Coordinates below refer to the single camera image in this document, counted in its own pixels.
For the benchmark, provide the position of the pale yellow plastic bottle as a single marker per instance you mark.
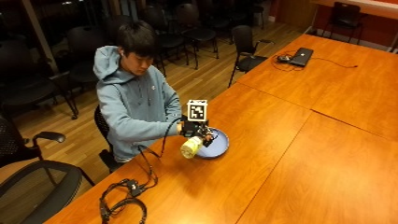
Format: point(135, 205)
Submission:
point(191, 147)

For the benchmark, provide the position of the blue round plate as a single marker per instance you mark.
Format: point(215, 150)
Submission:
point(217, 145)

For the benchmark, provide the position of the white marker cube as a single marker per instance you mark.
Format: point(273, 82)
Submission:
point(197, 110)

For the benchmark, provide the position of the the person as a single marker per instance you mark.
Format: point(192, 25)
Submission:
point(132, 102)

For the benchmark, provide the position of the black seat under person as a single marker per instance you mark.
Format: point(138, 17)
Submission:
point(106, 140)

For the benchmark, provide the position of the black office chair with armrests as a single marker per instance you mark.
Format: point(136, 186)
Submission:
point(247, 49)
point(24, 140)

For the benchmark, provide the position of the black laptop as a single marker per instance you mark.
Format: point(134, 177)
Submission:
point(301, 56)

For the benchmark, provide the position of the row of black chairs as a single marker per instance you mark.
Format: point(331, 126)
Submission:
point(124, 34)

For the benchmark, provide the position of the black mesh chair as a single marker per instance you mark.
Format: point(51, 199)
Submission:
point(38, 186)

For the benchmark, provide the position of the black chair by wall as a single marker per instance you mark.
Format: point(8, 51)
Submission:
point(345, 18)

